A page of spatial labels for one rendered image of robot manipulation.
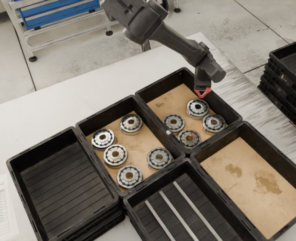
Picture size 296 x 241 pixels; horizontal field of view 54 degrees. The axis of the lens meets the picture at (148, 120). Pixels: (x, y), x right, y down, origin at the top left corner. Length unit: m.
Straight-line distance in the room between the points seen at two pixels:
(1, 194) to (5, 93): 1.61
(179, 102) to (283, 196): 0.61
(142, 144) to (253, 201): 0.50
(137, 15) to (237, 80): 1.09
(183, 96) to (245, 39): 1.84
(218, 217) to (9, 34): 3.06
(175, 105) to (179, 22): 2.03
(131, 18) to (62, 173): 0.76
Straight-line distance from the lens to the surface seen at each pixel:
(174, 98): 1.42
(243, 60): 2.94
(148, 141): 1.28
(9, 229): 1.41
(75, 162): 1.28
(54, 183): 1.27
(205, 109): 1.35
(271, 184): 1.25
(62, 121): 1.60
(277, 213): 1.21
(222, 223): 1.15
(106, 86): 1.70
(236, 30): 3.28
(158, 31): 0.79
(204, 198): 1.17
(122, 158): 1.21
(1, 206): 1.47
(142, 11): 0.74
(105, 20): 3.14
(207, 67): 1.09
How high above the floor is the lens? 1.91
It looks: 53 degrees down
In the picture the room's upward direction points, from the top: 5 degrees counter-clockwise
